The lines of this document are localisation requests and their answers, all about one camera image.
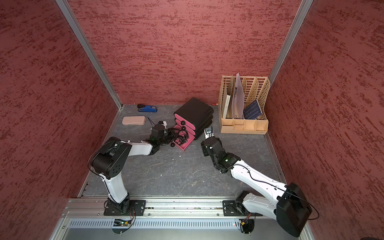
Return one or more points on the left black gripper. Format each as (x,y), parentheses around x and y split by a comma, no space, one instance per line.
(171,139)

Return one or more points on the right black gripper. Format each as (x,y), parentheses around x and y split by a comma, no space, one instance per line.
(204,149)

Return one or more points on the black earphones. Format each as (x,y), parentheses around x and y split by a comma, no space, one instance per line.
(179,136)

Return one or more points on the pink bottom drawer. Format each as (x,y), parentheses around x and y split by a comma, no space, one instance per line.
(184,146)

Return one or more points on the black pink drawer cabinet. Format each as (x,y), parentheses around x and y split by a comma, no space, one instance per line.
(198,113)

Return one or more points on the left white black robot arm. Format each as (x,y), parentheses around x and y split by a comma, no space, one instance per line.
(108,162)

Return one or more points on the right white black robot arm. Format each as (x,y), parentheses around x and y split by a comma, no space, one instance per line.
(287,204)

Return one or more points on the blue black stapler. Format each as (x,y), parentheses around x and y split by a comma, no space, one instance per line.
(146,108)

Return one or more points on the pink pencil case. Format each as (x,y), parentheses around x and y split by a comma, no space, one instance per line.
(134,120)

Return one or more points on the beige file organizer rack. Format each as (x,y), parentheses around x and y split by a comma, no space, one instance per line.
(255,88)

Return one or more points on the dark blue notebook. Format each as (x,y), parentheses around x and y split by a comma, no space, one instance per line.
(252,111)

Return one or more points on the translucent plastic folder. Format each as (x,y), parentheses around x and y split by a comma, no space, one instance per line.
(238,98)

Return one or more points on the beige cardboard folder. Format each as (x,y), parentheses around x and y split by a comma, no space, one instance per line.
(228,87)

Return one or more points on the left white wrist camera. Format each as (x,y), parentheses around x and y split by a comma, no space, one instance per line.
(163,123)

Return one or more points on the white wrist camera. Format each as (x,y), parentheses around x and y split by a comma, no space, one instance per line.
(208,132)
(163,123)

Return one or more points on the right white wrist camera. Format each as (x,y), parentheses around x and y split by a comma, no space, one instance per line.
(208,132)

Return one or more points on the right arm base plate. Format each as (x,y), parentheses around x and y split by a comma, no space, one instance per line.
(234,208)

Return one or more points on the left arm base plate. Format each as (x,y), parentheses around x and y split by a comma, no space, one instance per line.
(126,208)

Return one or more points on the aluminium mounting rail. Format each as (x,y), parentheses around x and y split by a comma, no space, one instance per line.
(155,208)

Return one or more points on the white perforated cable tray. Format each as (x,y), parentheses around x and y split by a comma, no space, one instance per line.
(190,224)

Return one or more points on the left aluminium corner post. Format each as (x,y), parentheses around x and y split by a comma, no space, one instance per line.
(79,33)

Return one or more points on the aluminium corner post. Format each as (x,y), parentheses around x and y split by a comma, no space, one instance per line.
(79,33)
(291,35)

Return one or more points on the right aluminium corner post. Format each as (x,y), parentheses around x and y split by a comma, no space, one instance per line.
(291,35)

